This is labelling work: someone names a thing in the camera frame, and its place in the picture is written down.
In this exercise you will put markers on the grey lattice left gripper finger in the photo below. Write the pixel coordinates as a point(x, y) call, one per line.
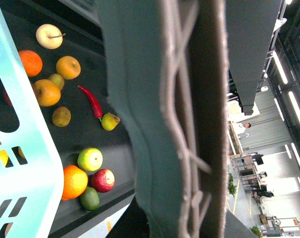
point(167, 68)

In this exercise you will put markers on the light blue plastic basket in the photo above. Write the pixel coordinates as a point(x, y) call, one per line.
point(31, 172)

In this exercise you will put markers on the yellow green pear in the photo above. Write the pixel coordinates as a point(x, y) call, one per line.
point(109, 121)

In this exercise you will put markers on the red chili pepper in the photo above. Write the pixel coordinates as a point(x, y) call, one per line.
point(96, 108)

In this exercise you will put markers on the person in background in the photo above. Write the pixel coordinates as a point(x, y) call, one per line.
point(240, 129)

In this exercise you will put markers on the golden round pear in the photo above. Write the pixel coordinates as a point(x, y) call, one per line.
point(68, 67)

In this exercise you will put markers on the small green yellow fruit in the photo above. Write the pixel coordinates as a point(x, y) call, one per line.
point(58, 80)

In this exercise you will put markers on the brown kiwi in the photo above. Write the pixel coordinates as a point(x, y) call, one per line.
point(61, 117)

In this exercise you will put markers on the white pear with stem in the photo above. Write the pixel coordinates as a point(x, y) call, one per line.
point(49, 36)

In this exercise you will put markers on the yellow orange apple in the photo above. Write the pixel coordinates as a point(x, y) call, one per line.
point(48, 94)

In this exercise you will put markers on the green apple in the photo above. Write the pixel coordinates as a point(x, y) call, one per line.
point(90, 159)

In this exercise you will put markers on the small orange tangerine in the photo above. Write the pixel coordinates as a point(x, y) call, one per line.
point(31, 61)

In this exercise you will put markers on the red apple bottom right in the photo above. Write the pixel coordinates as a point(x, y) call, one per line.
point(103, 180)

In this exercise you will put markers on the red apple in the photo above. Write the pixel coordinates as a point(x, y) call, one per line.
point(103, 180)
point(6, 98)

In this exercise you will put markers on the large orange yellow mango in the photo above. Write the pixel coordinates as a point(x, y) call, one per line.
point(75, 182)

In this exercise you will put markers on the green avocado near basket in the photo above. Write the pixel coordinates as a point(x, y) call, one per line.
point(90, 199)

